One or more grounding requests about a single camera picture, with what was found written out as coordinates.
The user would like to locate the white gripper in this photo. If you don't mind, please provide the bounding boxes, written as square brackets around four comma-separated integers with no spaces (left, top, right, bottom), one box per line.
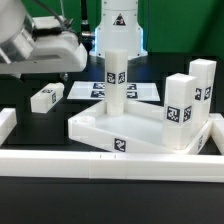
[0,32,87,74]

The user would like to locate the white desk top tray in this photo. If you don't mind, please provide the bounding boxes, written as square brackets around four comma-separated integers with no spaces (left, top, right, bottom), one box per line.
[68,100,212,154]

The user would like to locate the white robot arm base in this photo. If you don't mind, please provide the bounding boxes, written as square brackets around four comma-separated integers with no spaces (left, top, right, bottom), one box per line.
[0,0,149,64]

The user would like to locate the white left fence block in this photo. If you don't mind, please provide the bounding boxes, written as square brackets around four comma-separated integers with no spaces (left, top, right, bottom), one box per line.
[0,108,17,146]

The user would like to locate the white fence block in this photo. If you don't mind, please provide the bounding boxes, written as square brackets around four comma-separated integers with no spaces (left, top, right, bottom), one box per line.
[0,108,17,146]
[210,114,224,156]

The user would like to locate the white front fence bar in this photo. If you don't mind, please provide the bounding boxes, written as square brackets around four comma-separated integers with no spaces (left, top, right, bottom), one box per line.
[0,150,224,183]

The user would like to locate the white right fence block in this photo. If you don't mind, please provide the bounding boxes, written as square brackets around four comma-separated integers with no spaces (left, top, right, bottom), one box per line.
[210,114,224,156]

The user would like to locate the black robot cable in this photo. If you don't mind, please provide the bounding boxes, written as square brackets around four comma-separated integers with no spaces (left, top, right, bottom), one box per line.
[79,0,98,39]

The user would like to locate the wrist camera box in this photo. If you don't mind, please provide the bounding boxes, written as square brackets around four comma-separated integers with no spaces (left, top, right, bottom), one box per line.
[33,16,73,35]

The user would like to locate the white marker base plate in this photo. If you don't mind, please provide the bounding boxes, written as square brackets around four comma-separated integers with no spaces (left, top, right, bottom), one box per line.
[68,81,160,102]

